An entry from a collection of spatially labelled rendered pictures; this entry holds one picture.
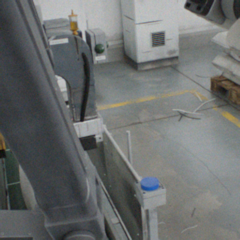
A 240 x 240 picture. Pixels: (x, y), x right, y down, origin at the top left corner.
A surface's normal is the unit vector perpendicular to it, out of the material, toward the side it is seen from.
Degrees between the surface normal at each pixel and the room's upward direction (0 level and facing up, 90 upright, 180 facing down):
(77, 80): 90
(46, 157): 112
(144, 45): 90
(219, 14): 90
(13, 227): 25
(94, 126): 90
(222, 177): 0
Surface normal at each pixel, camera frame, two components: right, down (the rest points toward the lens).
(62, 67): 0.30, 0.38
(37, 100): 0.14, 0.72
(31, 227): 0.12, -0.68
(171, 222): -0.08, -0.90
